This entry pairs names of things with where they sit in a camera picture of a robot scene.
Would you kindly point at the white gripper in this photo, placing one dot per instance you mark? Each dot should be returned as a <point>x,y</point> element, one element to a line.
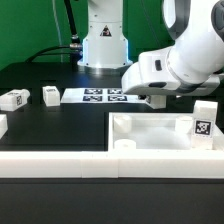
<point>151,75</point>

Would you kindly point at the white square table top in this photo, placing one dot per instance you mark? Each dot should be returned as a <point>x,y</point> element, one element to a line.
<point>147,132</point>

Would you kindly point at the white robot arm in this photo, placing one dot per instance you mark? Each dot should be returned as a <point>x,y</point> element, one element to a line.
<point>191,64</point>

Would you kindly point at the white marker sheet with tags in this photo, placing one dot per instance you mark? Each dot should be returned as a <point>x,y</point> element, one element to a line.
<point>97,95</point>

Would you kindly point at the white fence obstacle frame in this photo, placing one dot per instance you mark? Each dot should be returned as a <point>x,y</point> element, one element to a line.
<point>195,164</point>

